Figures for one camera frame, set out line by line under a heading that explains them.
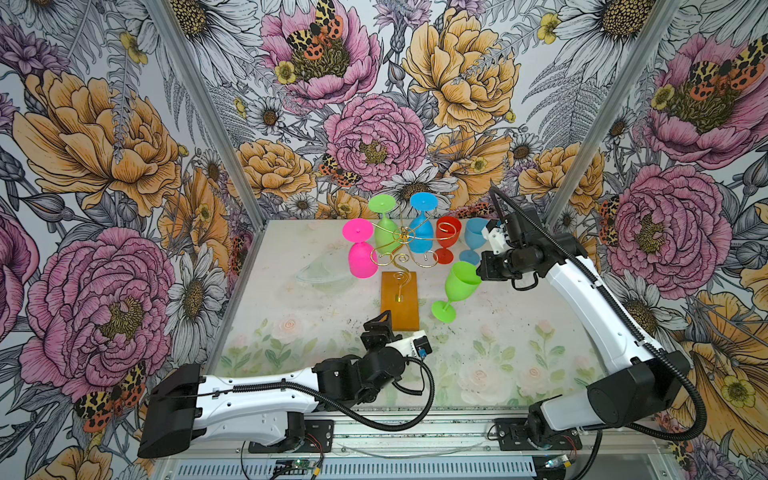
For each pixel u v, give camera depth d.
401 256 0.81
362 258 0.81
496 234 0.72
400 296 0.97
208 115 0.89
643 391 0.40
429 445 0.74
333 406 0.50
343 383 0.55
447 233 1.01
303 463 0.71
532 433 0.68
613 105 0.88
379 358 0.53
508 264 0.65
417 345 0.63
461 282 0.74
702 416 0.38
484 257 0.69
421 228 0.86
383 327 0.65
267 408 0.47
